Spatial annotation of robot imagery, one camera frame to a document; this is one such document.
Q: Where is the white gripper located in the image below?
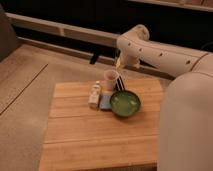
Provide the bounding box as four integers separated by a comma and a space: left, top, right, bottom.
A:
115, 55, 140, 76

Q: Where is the white ceramic cup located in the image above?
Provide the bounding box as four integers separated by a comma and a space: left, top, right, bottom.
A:
104, 70, 119, 91

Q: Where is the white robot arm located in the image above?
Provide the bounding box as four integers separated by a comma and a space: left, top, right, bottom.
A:
116, 24, 213, 171

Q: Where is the green ceramic bowl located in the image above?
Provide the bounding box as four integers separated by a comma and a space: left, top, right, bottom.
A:
110, 90, 141, 117

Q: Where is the black striped object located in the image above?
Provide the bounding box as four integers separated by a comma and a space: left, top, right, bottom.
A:
115, 76, 125, 91

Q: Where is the white plastic bottle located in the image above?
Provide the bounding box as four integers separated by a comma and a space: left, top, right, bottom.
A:
88, 81, 101, 109

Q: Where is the wooden board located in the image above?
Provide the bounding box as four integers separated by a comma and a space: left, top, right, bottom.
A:
39, 78, 163, 171

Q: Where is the grey cabinet corner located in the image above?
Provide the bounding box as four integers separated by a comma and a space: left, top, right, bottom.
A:
0, 4, 20, 62

